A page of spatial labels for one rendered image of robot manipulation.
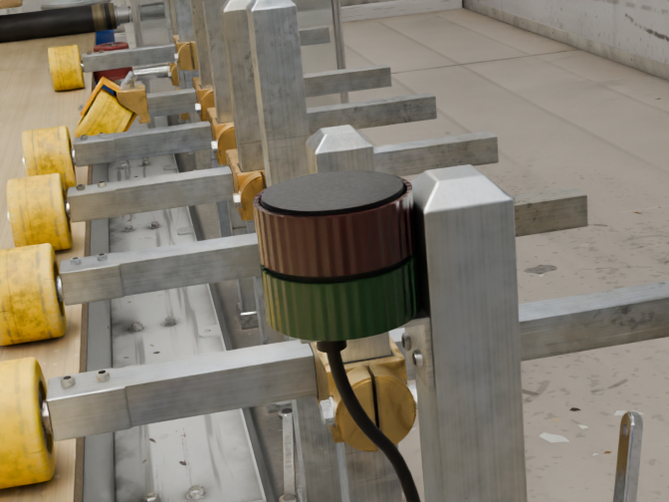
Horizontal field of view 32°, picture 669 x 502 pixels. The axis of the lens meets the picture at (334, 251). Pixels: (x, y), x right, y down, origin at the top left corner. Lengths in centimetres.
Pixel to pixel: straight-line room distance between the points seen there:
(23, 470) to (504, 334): 39
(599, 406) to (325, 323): 239
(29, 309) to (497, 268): 59
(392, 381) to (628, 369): 231
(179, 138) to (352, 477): 80
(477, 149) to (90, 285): 49
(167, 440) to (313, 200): 102
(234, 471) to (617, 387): 168
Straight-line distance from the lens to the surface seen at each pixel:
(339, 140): 68
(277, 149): 93
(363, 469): 75
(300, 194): 43
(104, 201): 123
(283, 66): 92
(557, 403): 281
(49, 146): 146
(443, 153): 127
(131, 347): 172
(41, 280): 97
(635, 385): 290
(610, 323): 81
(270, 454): 119
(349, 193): 43
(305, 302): 42
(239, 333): 150
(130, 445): 143
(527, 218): 104
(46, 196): 121
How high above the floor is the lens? 126
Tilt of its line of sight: 19 degrees down
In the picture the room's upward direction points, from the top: 6 degrees counter-clockwise
